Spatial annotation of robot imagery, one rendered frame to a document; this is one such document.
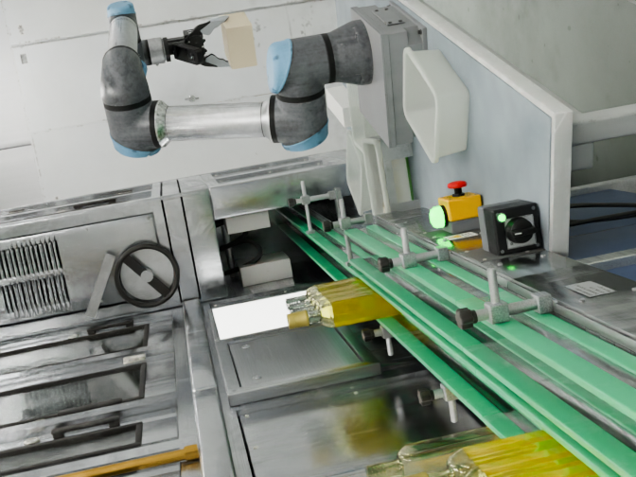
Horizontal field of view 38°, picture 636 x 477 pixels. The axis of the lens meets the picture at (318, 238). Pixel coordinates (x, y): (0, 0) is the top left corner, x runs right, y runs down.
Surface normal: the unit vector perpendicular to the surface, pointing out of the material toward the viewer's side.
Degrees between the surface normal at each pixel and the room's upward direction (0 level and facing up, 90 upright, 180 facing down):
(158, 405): 90
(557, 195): 90
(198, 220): 90
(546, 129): 0
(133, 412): 90
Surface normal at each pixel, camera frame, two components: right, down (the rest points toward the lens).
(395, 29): -0.10, -0.88
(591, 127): 0.21, 0.44
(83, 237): 0.16, 0.14
